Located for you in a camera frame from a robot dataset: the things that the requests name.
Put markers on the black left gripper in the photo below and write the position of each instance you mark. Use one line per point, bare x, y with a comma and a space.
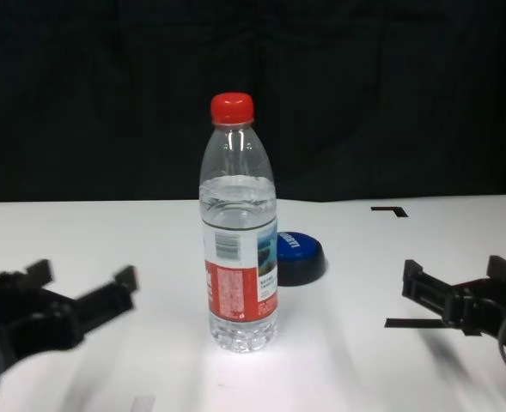
33, 322

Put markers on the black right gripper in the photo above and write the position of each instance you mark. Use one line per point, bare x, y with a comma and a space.
480, 309

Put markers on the clear water bottle red cap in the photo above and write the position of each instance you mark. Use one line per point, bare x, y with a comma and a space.
239, 283

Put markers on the black backdrop cloth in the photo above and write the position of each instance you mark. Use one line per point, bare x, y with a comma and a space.
106, 86

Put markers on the black L-shaped tape mark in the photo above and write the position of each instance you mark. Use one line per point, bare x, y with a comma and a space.
396, 209

